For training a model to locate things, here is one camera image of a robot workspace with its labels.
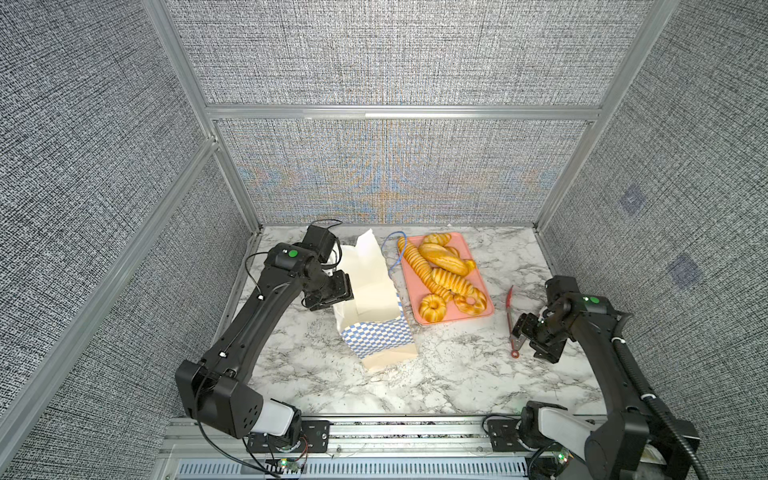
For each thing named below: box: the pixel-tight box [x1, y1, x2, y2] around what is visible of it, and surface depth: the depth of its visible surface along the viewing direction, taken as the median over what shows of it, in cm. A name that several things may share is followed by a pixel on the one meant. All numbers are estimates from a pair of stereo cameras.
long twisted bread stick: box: [398, 237, 453, 301], surface depth 105 cm
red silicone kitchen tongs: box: [506, 285, 526, 358], surface depth 90 cm
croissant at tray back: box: [423, 233, 452, 246], surface depth 114 cm
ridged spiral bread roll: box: [431, 267, 476, 293], surface depth 97 cm
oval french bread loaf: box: [418, 243, 470, 275], surface depth 102 cm
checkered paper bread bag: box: [334, 229, 418, 371], surface depth 73 cm
